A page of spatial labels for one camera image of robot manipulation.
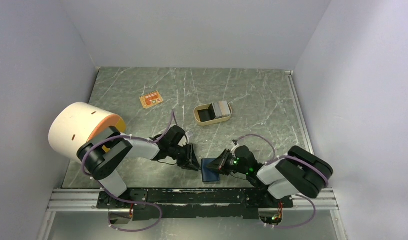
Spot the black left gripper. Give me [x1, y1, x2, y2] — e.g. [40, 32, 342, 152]
[169, 142, 201, 172]

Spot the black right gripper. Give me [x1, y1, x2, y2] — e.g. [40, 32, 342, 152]
[206, 148, 249, 176]

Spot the blue leather card holder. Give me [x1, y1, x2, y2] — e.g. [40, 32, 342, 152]
[201, 158, 220, 184]

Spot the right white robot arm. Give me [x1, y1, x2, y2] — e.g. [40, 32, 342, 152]
[203, 145, 334, 207]

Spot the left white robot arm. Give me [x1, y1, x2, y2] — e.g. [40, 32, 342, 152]
[76, 125, 200, 208]

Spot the beige oval card tray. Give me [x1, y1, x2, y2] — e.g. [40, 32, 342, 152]
[193, 104, 233, 127]

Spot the stack of cards in tray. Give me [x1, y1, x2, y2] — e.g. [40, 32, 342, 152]
[211, 100, 231, 119]

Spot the large white cylinder roll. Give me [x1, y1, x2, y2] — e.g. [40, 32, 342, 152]
[48, 102, 126, 163]

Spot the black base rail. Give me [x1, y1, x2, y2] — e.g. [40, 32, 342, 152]
[96, 184, 293, 221]

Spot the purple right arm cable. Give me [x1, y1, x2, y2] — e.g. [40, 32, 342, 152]
[233, 133, 330, 230]

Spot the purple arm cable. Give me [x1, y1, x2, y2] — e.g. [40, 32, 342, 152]
[233, 133, 330, 230]
[81, 109, 176, 203]

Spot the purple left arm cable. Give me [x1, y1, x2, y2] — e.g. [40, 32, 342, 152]
[81, 109, 176, 203]

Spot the aluminium frame rail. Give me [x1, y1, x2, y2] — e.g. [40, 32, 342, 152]
[37, 187, 347, 240]

